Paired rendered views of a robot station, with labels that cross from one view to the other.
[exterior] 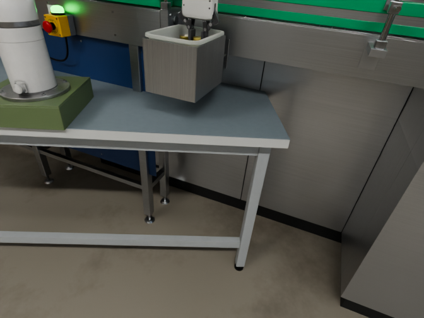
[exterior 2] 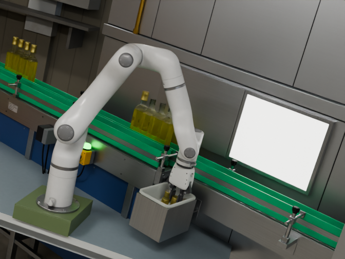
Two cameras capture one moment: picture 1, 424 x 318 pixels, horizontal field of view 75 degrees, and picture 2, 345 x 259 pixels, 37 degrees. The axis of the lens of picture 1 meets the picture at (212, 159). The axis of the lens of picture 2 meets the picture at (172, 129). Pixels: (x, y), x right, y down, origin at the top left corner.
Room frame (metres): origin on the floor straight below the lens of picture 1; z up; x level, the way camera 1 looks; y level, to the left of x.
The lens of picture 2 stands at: (-1.15, -0.31, 1.86)
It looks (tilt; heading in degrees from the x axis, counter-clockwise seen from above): 15 degrees down; 13
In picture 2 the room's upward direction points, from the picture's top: 15 degrees clockwise
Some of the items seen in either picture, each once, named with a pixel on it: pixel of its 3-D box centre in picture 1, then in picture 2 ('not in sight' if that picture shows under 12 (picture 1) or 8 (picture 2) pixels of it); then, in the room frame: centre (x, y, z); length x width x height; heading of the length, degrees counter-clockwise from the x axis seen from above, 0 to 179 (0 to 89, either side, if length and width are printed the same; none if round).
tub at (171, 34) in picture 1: (187, 47); (166, 202); (0.89, 0.11, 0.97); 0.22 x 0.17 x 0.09; 160
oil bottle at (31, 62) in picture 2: not in sight; (30, 68); (1.53, 1.23, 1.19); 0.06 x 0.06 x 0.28; 70
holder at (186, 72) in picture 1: (190, 60); (166, 210); (0.92, 0.10, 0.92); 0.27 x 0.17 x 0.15; 160
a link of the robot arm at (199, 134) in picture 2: not in sight; (190, 144); (0.92, 0.08, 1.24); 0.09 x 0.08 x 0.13; 13
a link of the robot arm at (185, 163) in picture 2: not in sight; (186, 161); (0.93, 0.07, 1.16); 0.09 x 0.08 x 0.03; 69
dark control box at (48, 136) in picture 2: not in sight; (46, 134); (1.20, 0.88, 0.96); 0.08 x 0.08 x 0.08; 70
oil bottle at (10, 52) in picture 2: not in sight; (12, 60); (1.59, 1.39, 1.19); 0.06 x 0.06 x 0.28; 70
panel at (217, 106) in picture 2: not in sight; (233, 123); (1.22, -0.04, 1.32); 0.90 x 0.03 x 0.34; 70
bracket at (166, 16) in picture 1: (171, 19); (164, 176); (1.04, 0.18, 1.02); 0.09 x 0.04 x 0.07; 160
